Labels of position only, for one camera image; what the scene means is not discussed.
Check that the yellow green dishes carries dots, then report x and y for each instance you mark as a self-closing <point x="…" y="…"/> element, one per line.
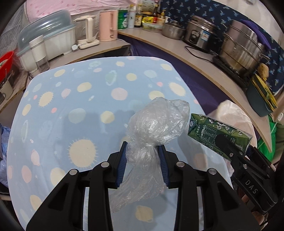
<point x="264" y="91"/>

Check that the loofah sponge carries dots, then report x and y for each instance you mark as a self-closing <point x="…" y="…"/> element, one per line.
<point x="263" y="71"/>

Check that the white tumbler cup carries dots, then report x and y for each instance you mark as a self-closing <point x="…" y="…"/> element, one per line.
<point x="39" y="53"/>

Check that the right hand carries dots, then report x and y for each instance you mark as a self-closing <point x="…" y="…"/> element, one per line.
<point x="260" y="218"/>

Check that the white bottle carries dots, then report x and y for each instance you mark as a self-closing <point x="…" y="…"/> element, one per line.
<point x="131" y="16"/>

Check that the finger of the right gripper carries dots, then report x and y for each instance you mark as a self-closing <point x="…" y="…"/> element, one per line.
<point x="229" y="149"/>

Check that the green drink carton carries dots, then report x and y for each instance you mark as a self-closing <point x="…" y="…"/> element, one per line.
<point x="205" y="129"/>

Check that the blue patterned wall cloth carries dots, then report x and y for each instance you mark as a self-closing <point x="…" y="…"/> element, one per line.
<point x="221" y="13"/>

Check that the pink electric kettle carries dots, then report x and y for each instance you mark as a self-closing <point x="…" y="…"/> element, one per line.
<point x="108" y="25"/>

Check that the purple cloth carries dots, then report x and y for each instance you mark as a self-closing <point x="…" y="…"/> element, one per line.
<point x="261" y="38"/>

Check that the small steel pot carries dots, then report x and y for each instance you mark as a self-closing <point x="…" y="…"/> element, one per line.
<point x="172" y="30"/>

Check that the white plug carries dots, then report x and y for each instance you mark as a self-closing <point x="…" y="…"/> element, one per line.
<point x="74" y="47"/>

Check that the blue spotted tablecloth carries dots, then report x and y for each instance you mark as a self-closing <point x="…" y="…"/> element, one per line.
<point x="75" y="115"/>

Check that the clear plastic bag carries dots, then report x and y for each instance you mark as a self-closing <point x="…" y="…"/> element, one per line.
<point x="158" y="123"/>

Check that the trash bin with white liner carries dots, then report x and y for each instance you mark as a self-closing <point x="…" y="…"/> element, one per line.
<point x="231" y="114"/>

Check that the green can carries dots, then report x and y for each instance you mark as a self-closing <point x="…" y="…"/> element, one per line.
<point x="122" y="19"/>

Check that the pink dotted curtain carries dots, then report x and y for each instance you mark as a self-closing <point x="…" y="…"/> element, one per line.
<point x="36" y="9"/>

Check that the red plastic basin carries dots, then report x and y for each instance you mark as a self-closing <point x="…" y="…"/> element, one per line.
<point x="6" y="64"/>

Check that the dark teal basin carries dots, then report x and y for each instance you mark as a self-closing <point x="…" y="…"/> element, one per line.
<point x="256" y="101"/>

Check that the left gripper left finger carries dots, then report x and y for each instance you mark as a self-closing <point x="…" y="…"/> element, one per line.
<point x="63" y="207"/>

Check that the dish rack with blue lid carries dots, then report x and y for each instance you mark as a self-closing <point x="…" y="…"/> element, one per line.
<point x="59" y="34"/>

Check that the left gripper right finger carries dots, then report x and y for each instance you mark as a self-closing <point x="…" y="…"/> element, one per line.
<point x="222" y="208"/>

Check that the yellow seasoning packet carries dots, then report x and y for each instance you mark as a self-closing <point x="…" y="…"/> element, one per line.
<point x="148" y="19"/>

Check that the large steel steamer pot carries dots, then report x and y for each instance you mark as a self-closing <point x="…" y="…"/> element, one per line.
<point x="241" y="51"/>

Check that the black induction cooker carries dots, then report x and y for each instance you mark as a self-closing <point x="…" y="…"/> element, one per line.
<point x="241" y="80"/>

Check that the glass white electric kettle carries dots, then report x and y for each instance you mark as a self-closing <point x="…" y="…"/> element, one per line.
<point x="85" y="35"/>

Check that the dark soy sauce bottle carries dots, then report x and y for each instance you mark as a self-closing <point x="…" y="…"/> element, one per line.
<point x="138" y="16"/>

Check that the steel rice cooker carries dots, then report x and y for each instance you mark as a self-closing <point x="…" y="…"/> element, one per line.
<point x="201" y="34"/>

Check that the green plastic bag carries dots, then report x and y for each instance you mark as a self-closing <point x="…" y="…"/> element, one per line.
<point x="277" y="142"/>

